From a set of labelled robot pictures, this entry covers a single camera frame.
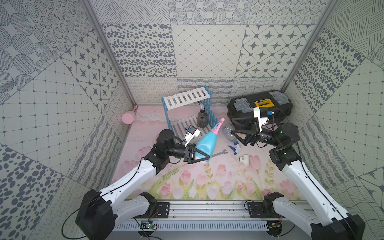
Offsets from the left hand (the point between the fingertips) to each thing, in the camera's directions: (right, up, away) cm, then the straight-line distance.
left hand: (208, 152), depth 62 cm
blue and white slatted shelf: (-9, +21, +27) cm, 35 cm away
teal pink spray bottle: (-1, +3, -2) cm, 4 cm away
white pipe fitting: (+24, -10, +26) cm, 37 cm away
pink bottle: (-54, +15, +43) cm, 71 cm away
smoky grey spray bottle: (-1, +13, +39) cm, 41 cm away
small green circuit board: (-29, -37, +9) cm, 48 cm away
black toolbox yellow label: (+50, +26, +38) cm, 68 cm away
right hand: (+9, +11, -1) cm, 15 cm away
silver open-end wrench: (+13, -7, +34) cm, 37 cm away
